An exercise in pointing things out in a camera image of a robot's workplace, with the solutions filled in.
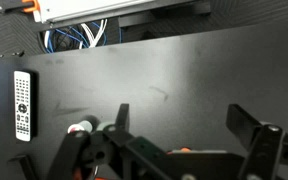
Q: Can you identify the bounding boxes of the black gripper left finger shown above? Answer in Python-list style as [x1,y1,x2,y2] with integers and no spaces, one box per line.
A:
[46,103,131,180]

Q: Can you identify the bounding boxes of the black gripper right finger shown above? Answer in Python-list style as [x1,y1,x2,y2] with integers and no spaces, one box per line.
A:
[225,103,288,180]

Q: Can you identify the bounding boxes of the white coffee pod red lid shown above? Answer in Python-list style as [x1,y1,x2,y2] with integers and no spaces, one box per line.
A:
[67,119,95,134]

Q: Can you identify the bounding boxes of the silver remote control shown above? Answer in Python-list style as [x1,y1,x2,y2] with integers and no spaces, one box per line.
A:
[13,70,33,143]

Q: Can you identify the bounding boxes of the black metal beam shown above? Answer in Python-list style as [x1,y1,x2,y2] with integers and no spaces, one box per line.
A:
[117,1,212,28]

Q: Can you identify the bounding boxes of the orange clamp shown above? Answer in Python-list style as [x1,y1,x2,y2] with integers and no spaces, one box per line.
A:
[21,0,40,14]

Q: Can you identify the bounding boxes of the blue and white cables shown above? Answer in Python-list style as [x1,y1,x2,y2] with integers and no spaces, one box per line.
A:
[43,19,108,51]

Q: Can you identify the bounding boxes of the blue cable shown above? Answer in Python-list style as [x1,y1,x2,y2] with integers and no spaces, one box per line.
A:
[45,21,123,54]

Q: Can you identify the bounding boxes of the silver aluminium rail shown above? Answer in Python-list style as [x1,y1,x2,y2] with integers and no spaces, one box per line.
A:
[33,0,158,24]

